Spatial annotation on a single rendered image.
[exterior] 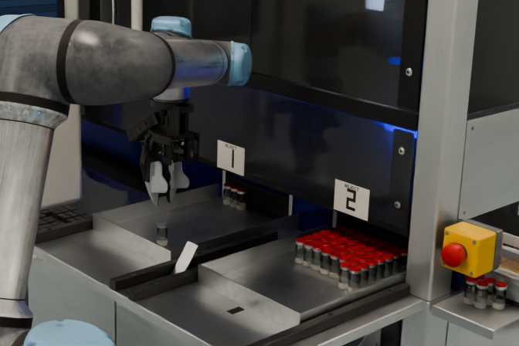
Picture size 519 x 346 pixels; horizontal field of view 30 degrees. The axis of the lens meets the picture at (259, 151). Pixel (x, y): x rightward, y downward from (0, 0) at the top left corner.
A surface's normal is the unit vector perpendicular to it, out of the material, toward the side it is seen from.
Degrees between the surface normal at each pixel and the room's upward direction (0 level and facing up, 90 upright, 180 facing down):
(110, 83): 108
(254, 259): 90
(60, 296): 90
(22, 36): 52
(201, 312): 0
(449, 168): 90
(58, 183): 90
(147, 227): 0
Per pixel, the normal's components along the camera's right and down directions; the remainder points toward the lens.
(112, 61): 0.42, 0.00
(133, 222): 0.04, -0.96
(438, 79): -0.73, 0.17
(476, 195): 0.68, 0.22
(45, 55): -0.26, -0.06
